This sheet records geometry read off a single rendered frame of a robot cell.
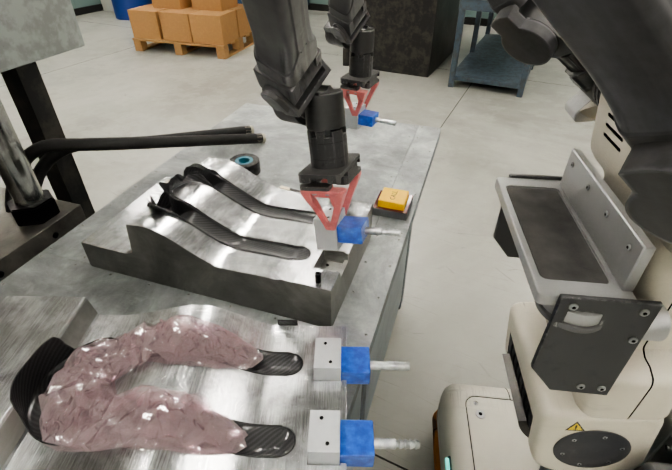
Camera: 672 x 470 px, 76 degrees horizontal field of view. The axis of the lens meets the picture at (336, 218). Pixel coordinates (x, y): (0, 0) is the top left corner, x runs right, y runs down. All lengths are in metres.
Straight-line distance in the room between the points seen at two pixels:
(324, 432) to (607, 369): 0.34
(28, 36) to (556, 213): 1.19
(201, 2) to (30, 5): 4.35
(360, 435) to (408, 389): 1.09
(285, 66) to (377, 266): 0.47
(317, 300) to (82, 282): 0.46
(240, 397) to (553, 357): 0.38
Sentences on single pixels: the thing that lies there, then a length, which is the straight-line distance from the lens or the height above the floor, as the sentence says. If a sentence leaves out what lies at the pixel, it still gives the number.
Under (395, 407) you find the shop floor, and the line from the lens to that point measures 1.61.
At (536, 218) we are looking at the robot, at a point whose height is 1.04.
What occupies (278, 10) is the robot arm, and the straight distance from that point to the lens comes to 0.43.
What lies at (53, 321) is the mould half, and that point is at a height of 0.91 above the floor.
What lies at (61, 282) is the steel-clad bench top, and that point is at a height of 0.80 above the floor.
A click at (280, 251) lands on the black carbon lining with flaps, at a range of 0.77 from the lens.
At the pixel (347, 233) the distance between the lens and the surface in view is 0.67.
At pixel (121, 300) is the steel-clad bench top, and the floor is 0.80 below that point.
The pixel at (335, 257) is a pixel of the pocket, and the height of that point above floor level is 0.87.
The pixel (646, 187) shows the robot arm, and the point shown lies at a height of 1.23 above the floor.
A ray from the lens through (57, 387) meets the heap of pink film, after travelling 0.66.
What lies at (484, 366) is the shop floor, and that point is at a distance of 1.77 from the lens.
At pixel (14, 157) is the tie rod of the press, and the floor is 0.95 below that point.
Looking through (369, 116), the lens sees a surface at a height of 0.94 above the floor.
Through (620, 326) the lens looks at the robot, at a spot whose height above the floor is 1.01.
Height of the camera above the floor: 1.37
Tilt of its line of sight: 36 degrees down
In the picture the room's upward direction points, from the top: straight up
